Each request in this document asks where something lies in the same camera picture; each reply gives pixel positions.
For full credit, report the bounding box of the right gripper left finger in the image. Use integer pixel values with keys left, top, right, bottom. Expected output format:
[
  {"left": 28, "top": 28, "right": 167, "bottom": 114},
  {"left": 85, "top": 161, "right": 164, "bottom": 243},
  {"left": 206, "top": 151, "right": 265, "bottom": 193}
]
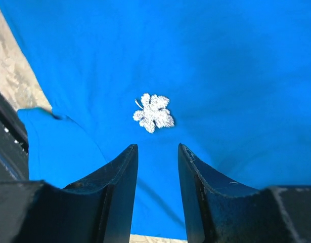
[{"left": 0, "top": 144, "right": 138, "bottom": 242}]

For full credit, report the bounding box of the blue garment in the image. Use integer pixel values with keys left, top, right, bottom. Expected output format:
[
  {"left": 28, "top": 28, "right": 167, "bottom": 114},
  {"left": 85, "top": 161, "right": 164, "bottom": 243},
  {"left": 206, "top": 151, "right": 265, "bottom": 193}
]
[{"left": 0, "top": 1, "right": 311, "bottom": 239}]

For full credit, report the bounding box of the silver leaf brooch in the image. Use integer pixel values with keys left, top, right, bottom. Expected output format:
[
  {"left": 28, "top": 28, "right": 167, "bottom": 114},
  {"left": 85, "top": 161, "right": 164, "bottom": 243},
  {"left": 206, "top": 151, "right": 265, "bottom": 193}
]
[{"left": 132, "top": 93, "right": 175, "bottom": 134}]

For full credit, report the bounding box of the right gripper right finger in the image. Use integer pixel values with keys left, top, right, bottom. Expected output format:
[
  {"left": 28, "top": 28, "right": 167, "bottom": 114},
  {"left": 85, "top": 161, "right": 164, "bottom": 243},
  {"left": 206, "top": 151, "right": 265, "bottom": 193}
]
[{"left": 178, "top": 144, "right": 311, "bottom": 242}]

